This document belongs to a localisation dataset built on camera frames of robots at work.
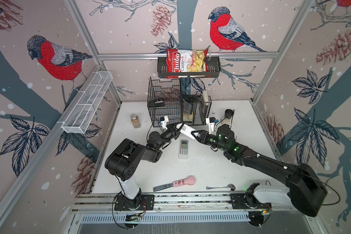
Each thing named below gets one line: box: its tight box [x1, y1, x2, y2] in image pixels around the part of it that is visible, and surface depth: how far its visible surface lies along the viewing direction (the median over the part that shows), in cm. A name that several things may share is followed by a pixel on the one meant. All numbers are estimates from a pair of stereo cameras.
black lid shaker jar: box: [220, 109, 235, 129], surface depth 101 cm
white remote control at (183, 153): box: [178, 139, 189, 160], surface depth 94 cm
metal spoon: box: [205, 183, 236, 192], surface depth 81 cm
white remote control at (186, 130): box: [179, 123, 197, 140], surface depth 79 cm
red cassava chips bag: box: [165, 48, 210, 79], surface depth 89 cm
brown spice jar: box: [130, 113, 141, 129], surface depth 100 cm
